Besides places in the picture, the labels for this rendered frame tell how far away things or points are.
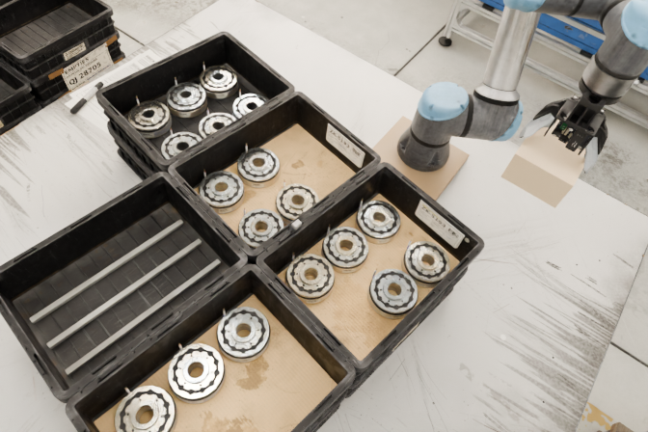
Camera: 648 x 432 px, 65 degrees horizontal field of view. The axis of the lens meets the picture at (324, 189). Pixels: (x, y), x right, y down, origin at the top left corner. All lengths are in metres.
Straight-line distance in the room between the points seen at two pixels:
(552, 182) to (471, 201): 0.46
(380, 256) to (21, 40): 1.66
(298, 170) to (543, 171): 0.57
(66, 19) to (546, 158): 1.90
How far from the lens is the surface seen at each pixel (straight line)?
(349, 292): 1.13
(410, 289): 1.13
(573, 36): 2.89
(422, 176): 1.47
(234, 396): 1.05
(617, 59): 0.92
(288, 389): 1.05
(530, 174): 1.08
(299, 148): 1.33
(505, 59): 1.36
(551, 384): 1.34
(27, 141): 1.64
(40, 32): 2.35
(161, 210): 1.24
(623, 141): 3.07
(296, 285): 1.09
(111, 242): 1.22
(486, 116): 1.39
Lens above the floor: 1.85
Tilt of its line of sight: 54 degrees down
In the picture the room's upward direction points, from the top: 9 degrees clockwise
